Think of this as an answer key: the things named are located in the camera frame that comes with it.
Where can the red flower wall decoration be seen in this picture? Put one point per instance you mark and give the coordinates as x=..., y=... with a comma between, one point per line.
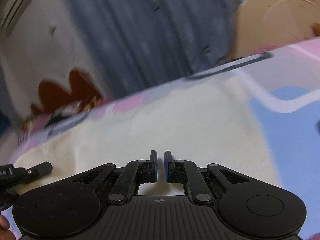
x=53, y=96

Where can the patterned pastel bed sheet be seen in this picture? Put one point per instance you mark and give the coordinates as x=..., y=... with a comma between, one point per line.
x=283, y=97

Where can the person's left hand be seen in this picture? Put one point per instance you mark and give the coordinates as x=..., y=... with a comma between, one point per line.
x=5, y=233

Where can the white air conditioner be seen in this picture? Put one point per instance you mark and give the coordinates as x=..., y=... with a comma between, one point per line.
x=15, y=5

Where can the pink floral pillow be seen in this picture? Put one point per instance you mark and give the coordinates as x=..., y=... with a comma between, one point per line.
x=43, y=121

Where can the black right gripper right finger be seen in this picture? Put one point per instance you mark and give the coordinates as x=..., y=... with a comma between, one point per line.
x=203, y=186

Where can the cream knitted garment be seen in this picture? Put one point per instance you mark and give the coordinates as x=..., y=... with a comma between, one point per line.
x=209, y=122

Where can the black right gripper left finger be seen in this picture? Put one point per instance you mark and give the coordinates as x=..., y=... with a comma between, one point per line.
x=108, y=185

